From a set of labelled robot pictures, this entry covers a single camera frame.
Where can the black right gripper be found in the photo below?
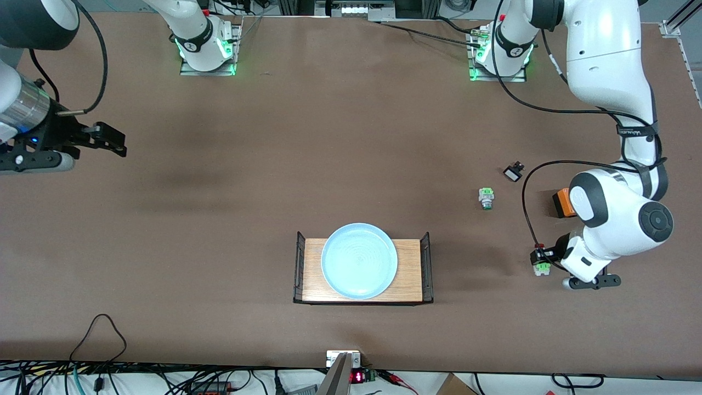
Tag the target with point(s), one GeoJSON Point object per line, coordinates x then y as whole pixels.
{"type": "Point", "coordinates": [58, 131]}

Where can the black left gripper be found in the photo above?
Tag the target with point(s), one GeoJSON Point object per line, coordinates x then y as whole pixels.
{"type": "Point", "coordinates": [560, 247]}

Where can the red push button switch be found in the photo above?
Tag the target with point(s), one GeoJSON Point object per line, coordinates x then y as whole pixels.
{"type": "Point", "coordinates": [542, 269]}

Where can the light blue plate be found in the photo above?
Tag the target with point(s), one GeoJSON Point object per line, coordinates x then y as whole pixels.
{"type": "Point", "coordinates": [359, 261]}

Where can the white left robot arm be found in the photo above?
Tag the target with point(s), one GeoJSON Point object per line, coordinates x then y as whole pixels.
{"type": "Point", "coordinates": [603, 55]}

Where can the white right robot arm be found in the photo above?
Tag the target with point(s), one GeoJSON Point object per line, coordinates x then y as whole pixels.
{"type": "Point", "coordinates": [200, 33]}

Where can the brown cardboard piece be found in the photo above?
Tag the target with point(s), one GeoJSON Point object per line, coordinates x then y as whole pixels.
{"type": "Point", "coordinates": [452, 387]}

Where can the red digit display module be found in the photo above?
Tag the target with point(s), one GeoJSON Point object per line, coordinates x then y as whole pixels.
{"type": "Point", "coordinates": [357, 377]}

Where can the perforated metal edge strip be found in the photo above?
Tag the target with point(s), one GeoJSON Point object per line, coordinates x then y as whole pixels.
{"type": "Point", "coordinates": [685, 55]}

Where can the aluminium corner profile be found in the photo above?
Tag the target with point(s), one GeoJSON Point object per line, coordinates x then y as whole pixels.
{"type": "Point", "coordinates": [672, 27]}

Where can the orange button enclosure box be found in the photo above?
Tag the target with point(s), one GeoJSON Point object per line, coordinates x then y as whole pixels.
{"type": "Point", "coordinates": [562, 204]}

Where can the green push button switch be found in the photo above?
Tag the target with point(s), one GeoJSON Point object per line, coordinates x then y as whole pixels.
{"type": "Point", "coordinates": [486, 196]}

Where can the small black switch part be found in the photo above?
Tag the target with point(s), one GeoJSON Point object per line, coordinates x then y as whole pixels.
{"type": "Point", "coordinates": [513, 174]}

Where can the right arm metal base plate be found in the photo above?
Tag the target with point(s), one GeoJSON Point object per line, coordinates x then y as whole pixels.
{"type": "Point", "coordinates": [189, 70]}

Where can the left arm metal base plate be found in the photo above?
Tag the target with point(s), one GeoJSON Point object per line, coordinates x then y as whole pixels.
{"type": "Point", "coordinates": [518, 78]}

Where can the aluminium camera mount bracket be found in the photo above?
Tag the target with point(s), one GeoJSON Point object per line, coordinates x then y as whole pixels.
{"type": "Point", "coordinates": [341, 378]}

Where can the aluminium frame with light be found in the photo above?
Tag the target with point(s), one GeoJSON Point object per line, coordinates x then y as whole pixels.
{"type": "Point", "coordinates": [356, 10]}

